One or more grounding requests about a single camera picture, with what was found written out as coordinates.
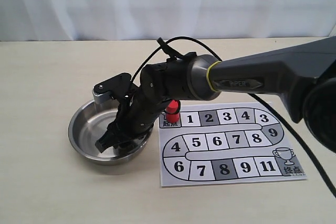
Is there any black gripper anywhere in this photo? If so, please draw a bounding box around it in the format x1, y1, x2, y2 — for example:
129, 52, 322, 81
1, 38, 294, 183
95, 87, 170, 154

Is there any red cylinder game piece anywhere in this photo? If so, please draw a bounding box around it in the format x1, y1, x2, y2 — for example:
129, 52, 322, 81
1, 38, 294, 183
165, 100, 181, 123

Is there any stainless steel round bowl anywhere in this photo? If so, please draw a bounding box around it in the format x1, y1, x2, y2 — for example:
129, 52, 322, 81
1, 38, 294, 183
68, 100, 152, 166

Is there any printed paper game board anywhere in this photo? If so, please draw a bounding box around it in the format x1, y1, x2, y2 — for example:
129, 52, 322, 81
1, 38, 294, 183
158, 102, 307, 187

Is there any white backdrop curtain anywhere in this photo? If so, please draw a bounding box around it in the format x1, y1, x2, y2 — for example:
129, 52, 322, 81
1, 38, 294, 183
1, 0, 335, 41

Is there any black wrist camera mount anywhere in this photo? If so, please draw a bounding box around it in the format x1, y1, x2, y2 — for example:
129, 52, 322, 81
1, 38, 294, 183
92, 72, 131, 104

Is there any black cable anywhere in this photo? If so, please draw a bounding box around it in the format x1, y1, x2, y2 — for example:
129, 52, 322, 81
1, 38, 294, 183
129, 36, 336, 198

